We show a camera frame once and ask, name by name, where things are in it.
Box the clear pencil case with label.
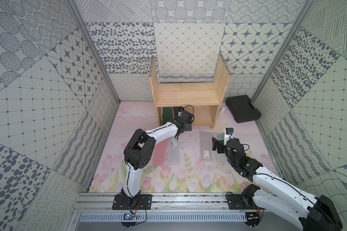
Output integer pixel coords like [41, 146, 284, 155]
[200, 132, 213, 162]

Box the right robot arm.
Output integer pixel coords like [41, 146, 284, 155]
[212, 135, 343, 231]

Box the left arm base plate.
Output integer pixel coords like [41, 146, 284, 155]
[112, 193, 153, 210]

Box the black pencil case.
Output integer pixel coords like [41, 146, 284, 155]
[176, 106, 193, 132]

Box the clear white pencil case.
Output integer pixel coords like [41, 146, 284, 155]
[167, 137, 180, 166]

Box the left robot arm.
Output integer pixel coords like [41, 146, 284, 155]
[121, 109, 195, 203]

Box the white slotted cable duct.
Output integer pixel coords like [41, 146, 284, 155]
[80, 211, 247, 222]

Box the black plastic tool case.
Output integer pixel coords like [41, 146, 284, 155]
[226, 95, 261, 123]

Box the wooden shelf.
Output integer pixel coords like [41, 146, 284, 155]
[149, 54, 231, 129]

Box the small white roll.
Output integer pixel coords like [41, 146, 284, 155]
[218, 107, 226, 115]

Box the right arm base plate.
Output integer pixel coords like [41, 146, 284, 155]
[225, 192, 264, 210]

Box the pink pencil case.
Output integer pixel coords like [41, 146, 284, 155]
[152, 140, 168, 166]

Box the aluminium mounting rail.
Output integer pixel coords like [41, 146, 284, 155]
[70, 192, 302, 215]

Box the dark green pencil case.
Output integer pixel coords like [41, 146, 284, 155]
[163, 107, 174, 124]

